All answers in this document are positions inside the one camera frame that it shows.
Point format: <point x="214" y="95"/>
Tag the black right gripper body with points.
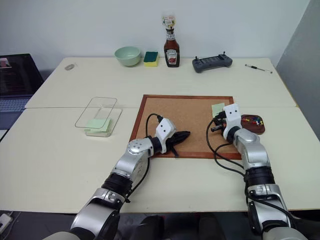
<point x="221" y="122"/>

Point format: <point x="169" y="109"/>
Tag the single green sticky note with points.
<point x="216" y="109"/>

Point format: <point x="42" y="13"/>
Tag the clear plastic box lid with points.
<point x="96" y="110"/>

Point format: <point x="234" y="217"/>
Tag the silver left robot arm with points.
<point x="136" y="162"/>

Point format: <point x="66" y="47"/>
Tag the green sticky note stack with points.
<point x="98" y="125"/>

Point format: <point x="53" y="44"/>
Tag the mint green bowl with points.
<point x="127" y="56"/>

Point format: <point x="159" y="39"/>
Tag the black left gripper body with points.
<point x="173" y="141"/>

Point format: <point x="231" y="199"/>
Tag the wood-framed cork board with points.
<point x="185" y="115"/>

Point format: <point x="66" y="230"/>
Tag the clear container of small items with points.
<point x="168" y="21"/>

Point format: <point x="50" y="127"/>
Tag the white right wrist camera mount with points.
<point x="232" y="116"/>

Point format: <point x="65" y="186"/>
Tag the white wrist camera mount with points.
<point x="165" y="128"/>
<point x="232" y="116"/>

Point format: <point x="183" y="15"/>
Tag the white power strip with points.
<point x="5" y="221"/>

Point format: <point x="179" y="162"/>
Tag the dark wooden tray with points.
<point x="255" y="128"/>

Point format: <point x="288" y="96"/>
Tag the thin metal pen tool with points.
<point x="257" y="68"/>

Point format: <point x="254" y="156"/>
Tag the grey handheld controller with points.
<point x="211" y="64"/>

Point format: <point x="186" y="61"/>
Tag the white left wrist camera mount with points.
<point x="165" y="128"/>

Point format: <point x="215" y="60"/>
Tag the yellow pushpin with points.
<point x="261" y="122"/>

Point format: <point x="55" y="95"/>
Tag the ketchup bottle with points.
<point x="172" y="51"/>

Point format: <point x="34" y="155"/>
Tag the clear plastic box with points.
<point x="105" y="125"/>

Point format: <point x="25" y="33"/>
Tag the small grey oval object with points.
<point x="69" y="67"/>

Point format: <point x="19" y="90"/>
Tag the yellow and green sponge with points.
<point x="151" y="59"/>

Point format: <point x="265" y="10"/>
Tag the open laptop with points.
<point x="15" y="80"/>

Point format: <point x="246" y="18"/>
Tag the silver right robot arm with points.
<point x="252" y="152"/>

